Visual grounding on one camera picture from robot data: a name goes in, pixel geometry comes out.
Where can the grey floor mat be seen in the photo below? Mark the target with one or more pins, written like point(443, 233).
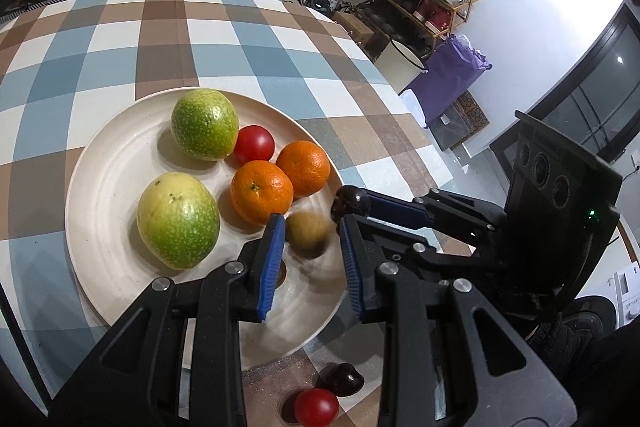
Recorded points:
point(445, 129)

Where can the brown patterned doormat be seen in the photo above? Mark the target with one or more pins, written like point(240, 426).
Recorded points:
point(472, 112)

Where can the checked tablecloth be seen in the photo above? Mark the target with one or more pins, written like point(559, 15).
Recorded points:
point(150, 42)

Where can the small brown round fruit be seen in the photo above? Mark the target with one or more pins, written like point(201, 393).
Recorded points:
point(307, 232)

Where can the small brown cardboard box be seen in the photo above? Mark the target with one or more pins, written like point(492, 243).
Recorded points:
point(357, 27)

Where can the person's right forearm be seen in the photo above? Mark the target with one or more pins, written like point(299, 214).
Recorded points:
point(565, 347)

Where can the dark glass sliding door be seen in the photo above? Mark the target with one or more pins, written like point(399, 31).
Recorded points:
point(590, 97)

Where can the cream round plate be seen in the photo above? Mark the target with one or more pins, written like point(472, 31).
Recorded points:
point(115, 207)

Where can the white bucket black rim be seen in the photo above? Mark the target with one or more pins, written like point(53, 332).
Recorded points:
point(402, 62)

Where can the purple plastic bag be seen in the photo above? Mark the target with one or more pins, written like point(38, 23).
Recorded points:
point(447, 74)

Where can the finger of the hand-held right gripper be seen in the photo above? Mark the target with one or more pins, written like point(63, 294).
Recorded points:
point(395, 209)
point(400, 242)

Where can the green speckled fruit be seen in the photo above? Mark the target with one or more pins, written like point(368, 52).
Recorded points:
point(205, 124)

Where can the yellow-green speckled fruit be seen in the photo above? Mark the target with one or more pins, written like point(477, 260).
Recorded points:
point(177, 227)

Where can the orange tangerine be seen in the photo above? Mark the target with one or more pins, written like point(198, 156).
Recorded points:
point(304, 167)
point(260, 192)

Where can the dark purple plum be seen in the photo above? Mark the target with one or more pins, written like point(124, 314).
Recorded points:
point(350, 203)
point(344, 379)

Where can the red tomato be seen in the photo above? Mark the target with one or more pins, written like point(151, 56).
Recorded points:
point(315, 407)
point(255, 144)

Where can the white washing machine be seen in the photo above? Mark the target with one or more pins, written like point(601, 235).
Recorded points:
point(625, 292)

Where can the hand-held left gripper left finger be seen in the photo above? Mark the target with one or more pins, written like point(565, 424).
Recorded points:
point(267, 267)

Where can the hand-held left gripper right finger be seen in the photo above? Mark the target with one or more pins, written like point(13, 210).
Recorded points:
point(352, 272)

